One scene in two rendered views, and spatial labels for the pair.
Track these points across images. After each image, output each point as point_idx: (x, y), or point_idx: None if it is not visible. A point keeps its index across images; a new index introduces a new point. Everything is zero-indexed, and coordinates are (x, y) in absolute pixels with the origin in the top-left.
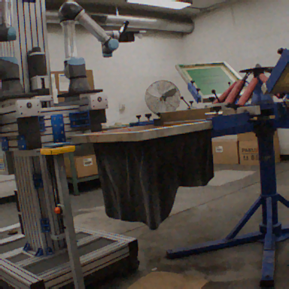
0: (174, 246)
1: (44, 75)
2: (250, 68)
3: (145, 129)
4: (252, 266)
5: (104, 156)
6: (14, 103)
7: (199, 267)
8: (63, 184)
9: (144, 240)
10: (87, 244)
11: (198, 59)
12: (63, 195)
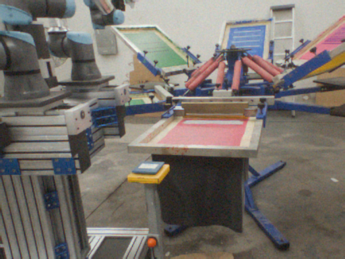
0: (161, 220)
1: (50, 58)
2: (234, 51)
3: (170, 121)
4: (251, 228)
5: (172, 164)
6: (57, 112)
7: (207, 240)
8: (157, 210)
9: (122, 220)
10: (98, 252)
11: (75, 3)
12: (157, 222)
